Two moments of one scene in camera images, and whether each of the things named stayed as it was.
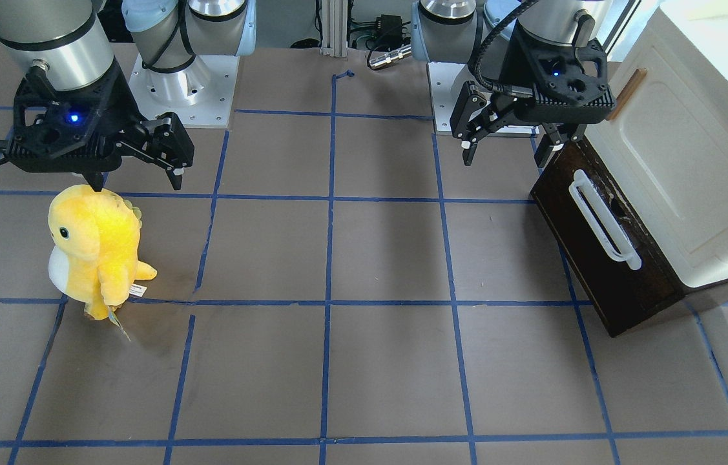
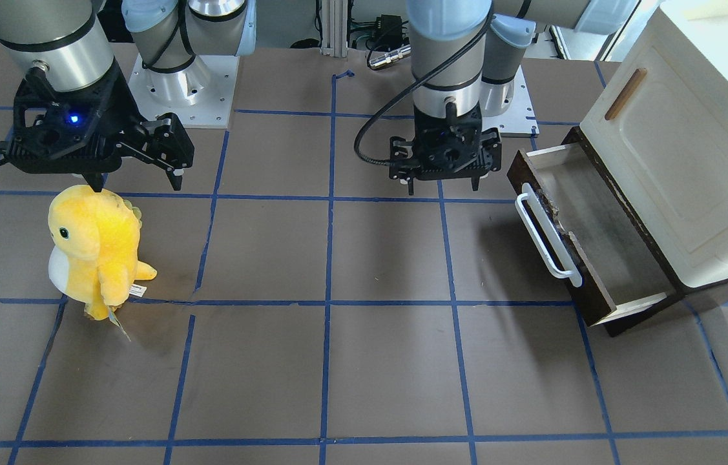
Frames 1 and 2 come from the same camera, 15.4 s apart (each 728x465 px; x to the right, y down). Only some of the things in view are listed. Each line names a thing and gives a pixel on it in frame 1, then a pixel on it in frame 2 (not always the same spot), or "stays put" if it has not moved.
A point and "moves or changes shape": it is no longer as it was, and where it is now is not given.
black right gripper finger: [95, 180] stays put
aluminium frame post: [334, 17] stays put
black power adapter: [389, 30] stays put
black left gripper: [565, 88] -> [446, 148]
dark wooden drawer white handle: [602, 220] moves or changes shape
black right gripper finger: [167, 144] stays put
